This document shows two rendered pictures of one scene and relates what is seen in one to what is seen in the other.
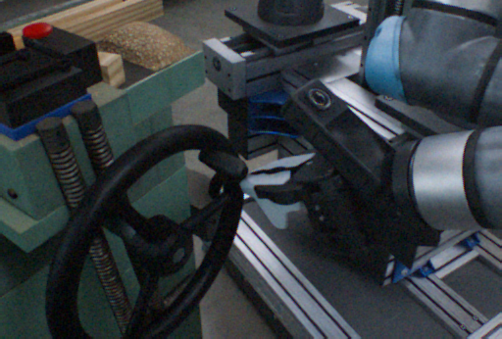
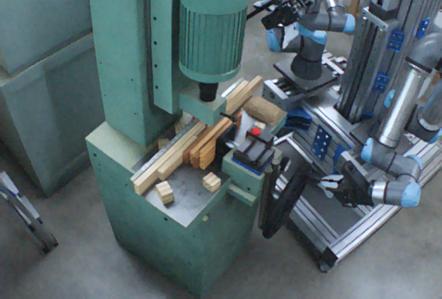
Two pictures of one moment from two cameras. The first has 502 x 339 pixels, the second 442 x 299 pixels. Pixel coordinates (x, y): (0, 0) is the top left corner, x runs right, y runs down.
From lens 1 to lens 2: 0.85 m
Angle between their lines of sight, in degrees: 11
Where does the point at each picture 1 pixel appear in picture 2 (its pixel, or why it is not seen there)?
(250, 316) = not seen: hidden behind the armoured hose
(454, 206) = (380, 200)
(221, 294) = not seen: hidden behind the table
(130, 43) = (261, 112)
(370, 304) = (327, 205)
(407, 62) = (373, 156)
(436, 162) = (378, 190)
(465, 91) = (385, 167)
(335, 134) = (355, 179)
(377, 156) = (363, 183)
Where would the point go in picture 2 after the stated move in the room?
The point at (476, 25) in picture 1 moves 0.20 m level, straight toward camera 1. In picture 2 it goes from (390, 149) to (382, 199)
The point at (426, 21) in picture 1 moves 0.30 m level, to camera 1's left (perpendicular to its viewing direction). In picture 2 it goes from (379, 146) to (287, 145)
